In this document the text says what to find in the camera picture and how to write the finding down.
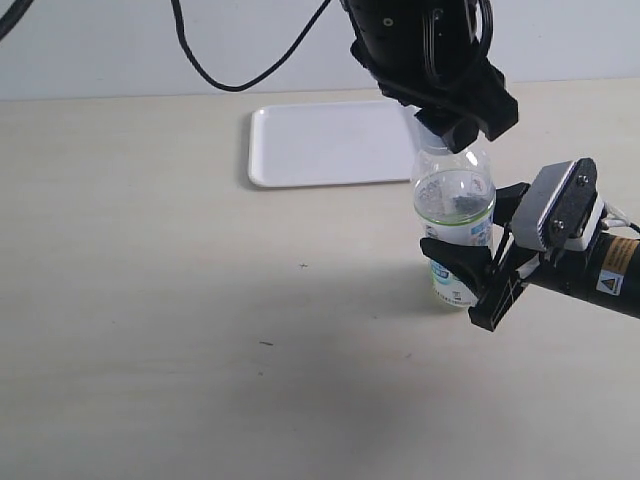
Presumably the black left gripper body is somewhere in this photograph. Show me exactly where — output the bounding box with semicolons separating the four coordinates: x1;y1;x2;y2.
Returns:
350;40;518;141

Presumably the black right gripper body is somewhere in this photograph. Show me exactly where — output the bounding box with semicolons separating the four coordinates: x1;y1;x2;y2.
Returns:
468;226;544;332

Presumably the clear plastic drink bottle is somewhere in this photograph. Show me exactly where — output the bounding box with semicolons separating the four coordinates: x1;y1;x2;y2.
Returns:
411;134;498;310

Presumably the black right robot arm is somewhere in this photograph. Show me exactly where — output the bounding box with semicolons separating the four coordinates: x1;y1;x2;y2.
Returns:
420;182;639;332

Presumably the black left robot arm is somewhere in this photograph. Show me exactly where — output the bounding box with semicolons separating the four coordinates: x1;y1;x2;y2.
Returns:
342;0;519;153

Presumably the white plastic tray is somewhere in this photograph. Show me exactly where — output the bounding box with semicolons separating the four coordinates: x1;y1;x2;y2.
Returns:
247;100;418;188

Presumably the white right arm cable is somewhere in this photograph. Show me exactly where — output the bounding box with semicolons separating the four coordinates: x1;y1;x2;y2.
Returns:
602;202;640;234

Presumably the thick black cable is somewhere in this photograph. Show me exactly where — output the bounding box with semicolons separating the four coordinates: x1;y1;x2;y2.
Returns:
0;0;36;41

